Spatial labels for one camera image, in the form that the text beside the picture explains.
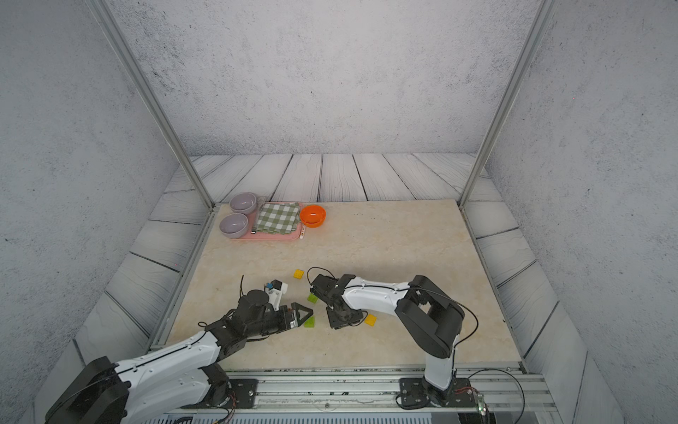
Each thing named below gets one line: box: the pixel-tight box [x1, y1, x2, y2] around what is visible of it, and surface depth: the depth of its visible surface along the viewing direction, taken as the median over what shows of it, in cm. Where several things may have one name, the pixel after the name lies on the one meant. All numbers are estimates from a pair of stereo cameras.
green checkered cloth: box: [256, 201, 301, 235], surface depth 117 cm
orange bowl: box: [300, 204, 327, 228], surface depth 114 cm
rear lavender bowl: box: [229, 191, 257, 215], surface depth 118 cm
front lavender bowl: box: [219, 212, 249, 239], surface depth 110 cm
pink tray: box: [233, 201, 303, 242], surface depth 113 cm
